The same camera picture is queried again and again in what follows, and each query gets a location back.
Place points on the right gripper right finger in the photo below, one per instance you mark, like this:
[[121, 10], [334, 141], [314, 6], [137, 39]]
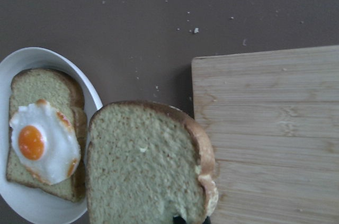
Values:
[[207, 220]]

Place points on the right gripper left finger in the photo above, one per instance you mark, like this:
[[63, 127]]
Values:
[[178, 220]]

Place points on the bread slice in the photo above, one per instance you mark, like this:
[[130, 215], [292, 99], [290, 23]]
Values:
[[148, 163], [64, 93]]

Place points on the bamboo cutting board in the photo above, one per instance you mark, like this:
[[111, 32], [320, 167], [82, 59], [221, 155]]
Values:
[[272, 118]]

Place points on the white round plate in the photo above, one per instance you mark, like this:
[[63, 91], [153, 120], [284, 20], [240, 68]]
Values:
[[35, 205]]

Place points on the fried egg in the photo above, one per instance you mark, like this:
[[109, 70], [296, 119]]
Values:
[[45, 142]]

